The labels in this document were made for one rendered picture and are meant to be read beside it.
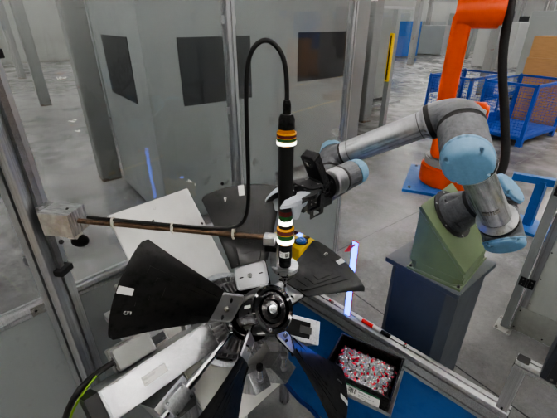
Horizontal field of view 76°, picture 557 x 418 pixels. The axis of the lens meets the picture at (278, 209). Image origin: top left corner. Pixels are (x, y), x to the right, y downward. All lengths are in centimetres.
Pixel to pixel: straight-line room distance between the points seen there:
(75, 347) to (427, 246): 126
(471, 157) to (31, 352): 150
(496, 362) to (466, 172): 190
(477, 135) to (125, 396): 98
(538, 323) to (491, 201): 185
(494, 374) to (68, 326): 225
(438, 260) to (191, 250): 86
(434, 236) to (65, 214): 116
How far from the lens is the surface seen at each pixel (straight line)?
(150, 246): 82
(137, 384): 96
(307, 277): 106
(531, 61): 881
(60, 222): 112
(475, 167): 96
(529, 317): 289
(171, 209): 116
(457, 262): 139
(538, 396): 267
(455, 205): 141
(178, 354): 98
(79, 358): 148
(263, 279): 95
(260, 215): 99
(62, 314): 135
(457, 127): 97
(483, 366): 267
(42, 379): 169
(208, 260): 116
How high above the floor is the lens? 185
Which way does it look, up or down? 28 degrees down
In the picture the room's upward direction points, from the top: straight up
